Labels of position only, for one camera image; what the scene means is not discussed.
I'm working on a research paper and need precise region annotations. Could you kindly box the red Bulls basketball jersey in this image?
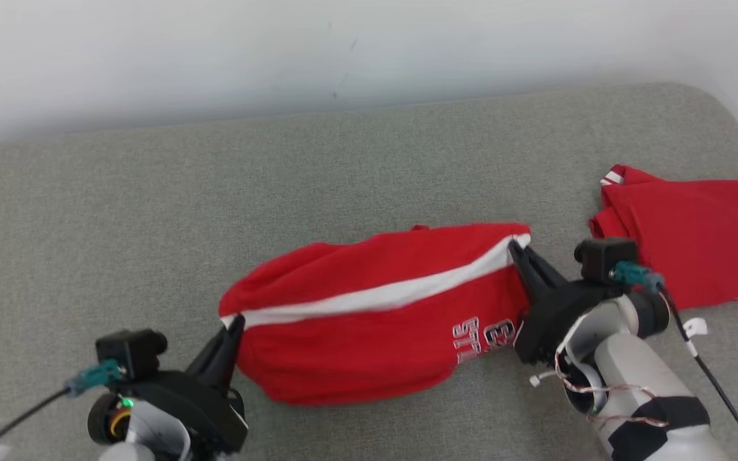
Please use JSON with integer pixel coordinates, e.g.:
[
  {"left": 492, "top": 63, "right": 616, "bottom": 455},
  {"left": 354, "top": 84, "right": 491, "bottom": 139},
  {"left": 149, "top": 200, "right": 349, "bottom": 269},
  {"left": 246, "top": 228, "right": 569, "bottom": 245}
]
[{"left": 588, "top": 164, "right": 738, "bottom": 312}]

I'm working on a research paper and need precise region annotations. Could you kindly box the teal cable connector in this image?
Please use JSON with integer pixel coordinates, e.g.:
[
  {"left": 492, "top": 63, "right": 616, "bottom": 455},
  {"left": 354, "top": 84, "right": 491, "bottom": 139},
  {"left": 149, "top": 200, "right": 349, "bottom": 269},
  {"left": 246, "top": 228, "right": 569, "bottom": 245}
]
[
  {"left": 609, "top": 261, "right": 666, "bottom": 293},
  {"left": 63, "top": 360, "right": 125, "bottom": 399}
]

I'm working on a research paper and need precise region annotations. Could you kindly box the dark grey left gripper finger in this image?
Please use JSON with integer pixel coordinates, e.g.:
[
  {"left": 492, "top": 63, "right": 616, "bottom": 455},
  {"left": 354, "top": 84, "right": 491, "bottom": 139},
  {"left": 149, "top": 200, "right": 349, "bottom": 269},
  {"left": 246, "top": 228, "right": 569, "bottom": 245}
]
[
  {"left": 185, "top": 325, "right": 236, "bottom": 392},
  {"left": 225, "top": 314, "right": 247, "bottom": 392}
]

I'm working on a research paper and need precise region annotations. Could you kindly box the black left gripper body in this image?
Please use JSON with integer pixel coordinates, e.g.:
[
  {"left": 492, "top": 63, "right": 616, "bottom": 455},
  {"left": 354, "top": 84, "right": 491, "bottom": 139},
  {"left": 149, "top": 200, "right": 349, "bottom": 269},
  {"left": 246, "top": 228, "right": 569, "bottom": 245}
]
[{"left": 120, "top": 370, "right": 249, "bottom": 459}]

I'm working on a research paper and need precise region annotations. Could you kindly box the grey fabric sofa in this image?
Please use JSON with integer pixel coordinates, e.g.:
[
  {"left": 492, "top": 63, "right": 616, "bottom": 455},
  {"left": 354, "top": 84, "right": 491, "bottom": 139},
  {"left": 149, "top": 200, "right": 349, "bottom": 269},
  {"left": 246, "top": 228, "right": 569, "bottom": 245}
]
[{"left": 0, "top": 81, "right": 738, "bottom": 461}]

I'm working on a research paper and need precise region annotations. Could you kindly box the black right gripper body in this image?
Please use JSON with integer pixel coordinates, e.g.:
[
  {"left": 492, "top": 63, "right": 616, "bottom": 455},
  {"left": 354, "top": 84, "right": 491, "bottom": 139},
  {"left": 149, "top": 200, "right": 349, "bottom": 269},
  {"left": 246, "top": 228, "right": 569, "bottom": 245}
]
[{"left": 513, "top": 277, "right": 640, "bottom": 367}]

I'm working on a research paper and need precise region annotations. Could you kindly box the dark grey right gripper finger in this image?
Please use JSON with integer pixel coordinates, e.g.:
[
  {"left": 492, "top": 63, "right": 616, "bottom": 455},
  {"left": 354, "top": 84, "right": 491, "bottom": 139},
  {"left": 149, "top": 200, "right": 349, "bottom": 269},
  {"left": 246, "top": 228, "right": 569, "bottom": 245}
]
[
  {"left": 507, "top": 237, "right": 570, "bottom": 300},
  {"left": 511, "top": 255, "right": 544, "bottom": 316}
]

